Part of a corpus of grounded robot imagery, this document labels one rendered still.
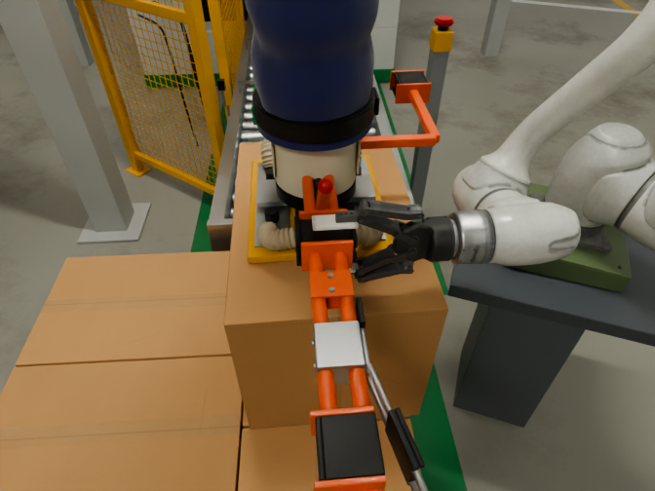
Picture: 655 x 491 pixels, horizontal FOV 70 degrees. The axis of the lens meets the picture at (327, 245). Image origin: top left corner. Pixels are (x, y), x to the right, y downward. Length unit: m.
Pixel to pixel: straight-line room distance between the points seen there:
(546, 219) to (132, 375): 1.02
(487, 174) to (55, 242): 2.24
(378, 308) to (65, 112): 1.73
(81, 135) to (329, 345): 1.86
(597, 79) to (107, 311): 1.29
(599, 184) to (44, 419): 1.37
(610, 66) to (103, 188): 2.11
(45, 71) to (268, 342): 1.62
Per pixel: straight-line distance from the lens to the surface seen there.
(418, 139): 1.02
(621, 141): 1.17
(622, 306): 1.29
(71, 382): 1.38
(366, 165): 1.13
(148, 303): 1.46
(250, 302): 0.86
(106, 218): 2.57
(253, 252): 0.91
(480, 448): 1.81
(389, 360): 0.97
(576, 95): 0.86
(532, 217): 0.80
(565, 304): 1.23
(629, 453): 2.01
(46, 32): 2.15
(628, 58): 0.83
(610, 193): 1.18
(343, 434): 0.55
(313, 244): 0.72
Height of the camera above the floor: 1.60
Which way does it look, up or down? 43 degrees down
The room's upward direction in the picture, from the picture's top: straight up
